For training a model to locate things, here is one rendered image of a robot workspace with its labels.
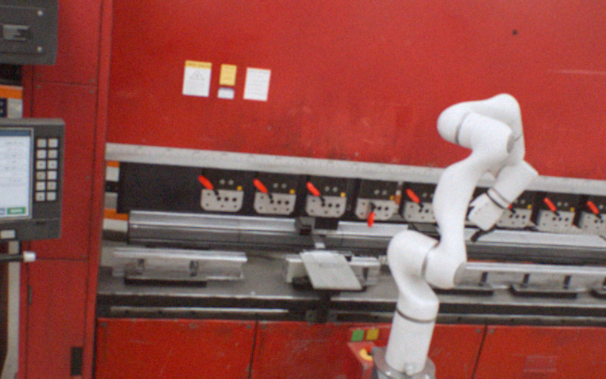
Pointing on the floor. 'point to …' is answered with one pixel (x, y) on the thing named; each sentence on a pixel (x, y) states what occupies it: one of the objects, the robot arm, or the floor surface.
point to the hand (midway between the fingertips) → (464, 233)
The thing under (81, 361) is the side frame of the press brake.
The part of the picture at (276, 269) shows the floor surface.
